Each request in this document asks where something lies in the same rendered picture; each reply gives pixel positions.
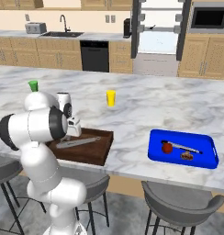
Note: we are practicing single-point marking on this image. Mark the blue plastic tray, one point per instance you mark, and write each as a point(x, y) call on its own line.
point(184, 137)

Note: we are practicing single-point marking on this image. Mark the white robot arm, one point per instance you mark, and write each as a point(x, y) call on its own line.
point(40, 125)

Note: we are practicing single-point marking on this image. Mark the brown mushroom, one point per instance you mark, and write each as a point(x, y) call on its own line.
point(186, 156)

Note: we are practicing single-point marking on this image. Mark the silver toaster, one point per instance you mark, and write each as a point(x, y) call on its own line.
point(35, 28)

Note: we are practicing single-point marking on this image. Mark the dark brown wooden tray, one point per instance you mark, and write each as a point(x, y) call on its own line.
point(89, 151)

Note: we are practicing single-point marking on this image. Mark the light wood double-door cupboard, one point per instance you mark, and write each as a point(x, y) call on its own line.
point(205, 56)

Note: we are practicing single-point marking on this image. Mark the grey fridge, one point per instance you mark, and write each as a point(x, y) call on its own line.
point(156, 62)

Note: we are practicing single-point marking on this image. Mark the light wood drawer cabinet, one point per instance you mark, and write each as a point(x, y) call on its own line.
point(120, 56)

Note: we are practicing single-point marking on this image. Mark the black coffee machine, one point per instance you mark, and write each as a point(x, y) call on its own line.
point(127, 28)

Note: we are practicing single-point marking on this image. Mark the light wood wall cupboards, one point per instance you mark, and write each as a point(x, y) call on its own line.
point(16, 3)
point(106, 4)

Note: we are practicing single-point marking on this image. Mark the grey bar stool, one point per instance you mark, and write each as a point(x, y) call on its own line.
point(95, 183)
point(178, 205)
point(5, 171)

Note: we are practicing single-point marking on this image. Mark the dark sink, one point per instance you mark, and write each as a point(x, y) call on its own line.
point(61, 34)

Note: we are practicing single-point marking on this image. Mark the grey double wall socket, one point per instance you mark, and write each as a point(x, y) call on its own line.
point(110, 18)

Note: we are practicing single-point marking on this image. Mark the slim grey fish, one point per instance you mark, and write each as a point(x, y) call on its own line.
point(185, 148)

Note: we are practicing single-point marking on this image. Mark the yellow cup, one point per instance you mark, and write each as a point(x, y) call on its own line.
point(110, 98)

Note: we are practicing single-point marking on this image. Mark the black dishwasher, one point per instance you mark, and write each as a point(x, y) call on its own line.
point(94, 56)

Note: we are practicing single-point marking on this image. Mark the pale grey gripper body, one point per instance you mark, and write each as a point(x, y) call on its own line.
point(74, 129)

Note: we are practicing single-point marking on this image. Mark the light wood base cupboards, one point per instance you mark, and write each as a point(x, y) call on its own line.
point(37, 52)

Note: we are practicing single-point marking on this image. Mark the steel microwave oven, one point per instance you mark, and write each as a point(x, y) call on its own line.
point(208, 18)

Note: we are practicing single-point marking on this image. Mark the black tap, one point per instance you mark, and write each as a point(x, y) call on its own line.
point(65, 24)

